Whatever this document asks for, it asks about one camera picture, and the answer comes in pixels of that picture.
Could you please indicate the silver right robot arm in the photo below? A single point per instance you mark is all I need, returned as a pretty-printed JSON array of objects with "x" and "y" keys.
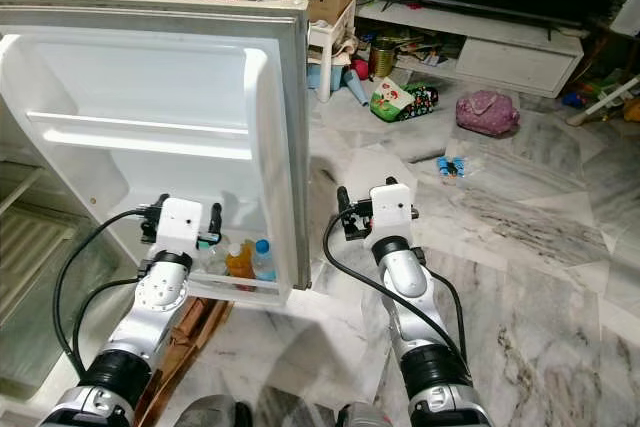
[{"x": 400, "y": 272}]

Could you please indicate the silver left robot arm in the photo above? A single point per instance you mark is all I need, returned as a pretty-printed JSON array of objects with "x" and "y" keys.
[{"x": 160, "y": 297}]

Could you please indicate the ribbed clear fridge crisper cover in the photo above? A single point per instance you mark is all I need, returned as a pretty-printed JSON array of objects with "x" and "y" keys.
[{"x": 40, "y": 277}]

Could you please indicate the fridge door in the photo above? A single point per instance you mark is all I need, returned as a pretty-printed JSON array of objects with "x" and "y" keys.
[{"x": 150, "y": 77}]

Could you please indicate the red brick fridge base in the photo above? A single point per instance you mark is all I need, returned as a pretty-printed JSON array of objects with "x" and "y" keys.
[{"x": 190, "y": 347}]

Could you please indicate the orange juice bottle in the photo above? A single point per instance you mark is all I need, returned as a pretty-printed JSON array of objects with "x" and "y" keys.
[{"x": 240, "y": 262}]

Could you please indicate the blue labelled clear bottle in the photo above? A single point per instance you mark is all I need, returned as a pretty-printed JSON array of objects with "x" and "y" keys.
[{"x": 455, "y": 167}]

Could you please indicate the blue capped water bottle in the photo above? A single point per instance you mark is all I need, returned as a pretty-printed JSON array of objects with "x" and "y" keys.
[{"x": 264, "y": 262}]

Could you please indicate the green red snack packet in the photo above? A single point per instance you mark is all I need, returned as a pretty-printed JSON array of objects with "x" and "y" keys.
[{"x": 395, "y": 102}]

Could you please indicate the light blue cone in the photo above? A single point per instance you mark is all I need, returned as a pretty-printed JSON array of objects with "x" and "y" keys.
[{"x": 358, "y": 90}]

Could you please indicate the purple cloth bag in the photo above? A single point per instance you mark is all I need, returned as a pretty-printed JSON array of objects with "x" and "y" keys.
[{"x": 488, "y": 112}]

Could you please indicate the metal tin can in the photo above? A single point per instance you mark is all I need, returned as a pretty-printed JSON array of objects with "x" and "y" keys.
[{"x": 384, "y": 57}]

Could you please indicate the white plastic stool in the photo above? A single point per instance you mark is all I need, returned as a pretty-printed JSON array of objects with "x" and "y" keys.
[{"x": 322, "y": 47}]

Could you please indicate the white television stand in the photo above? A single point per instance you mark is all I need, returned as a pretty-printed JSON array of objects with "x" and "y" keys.
[{"x": 510, "y": 62}]

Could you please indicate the grey robot left leg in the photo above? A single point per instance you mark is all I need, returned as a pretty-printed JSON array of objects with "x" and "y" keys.
[{"x": 210, "y": 415}]

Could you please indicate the grey robot leg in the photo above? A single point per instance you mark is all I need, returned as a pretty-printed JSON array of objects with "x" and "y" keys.
[
  {"x": 363, "y": 417},
  {"x": 210, "y": 415}
]

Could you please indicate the grey robot right leg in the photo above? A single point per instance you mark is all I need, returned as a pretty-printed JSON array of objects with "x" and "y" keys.
[{"x": 363, "y": 417}]

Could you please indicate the white stick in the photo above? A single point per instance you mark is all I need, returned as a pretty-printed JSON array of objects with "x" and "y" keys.
[{"x": 605, "y": 99}]

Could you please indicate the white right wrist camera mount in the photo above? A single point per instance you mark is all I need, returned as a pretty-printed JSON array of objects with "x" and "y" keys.
[{"x": 392, "y": 209}]

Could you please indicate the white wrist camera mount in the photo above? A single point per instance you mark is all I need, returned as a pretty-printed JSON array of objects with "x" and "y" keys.
[
  {"x": 392, "y": 209},
  {"x": 182, "y": 225}
]

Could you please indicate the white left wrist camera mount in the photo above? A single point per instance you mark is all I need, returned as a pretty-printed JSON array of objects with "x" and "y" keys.
[{"x": 182, "y": 225}]

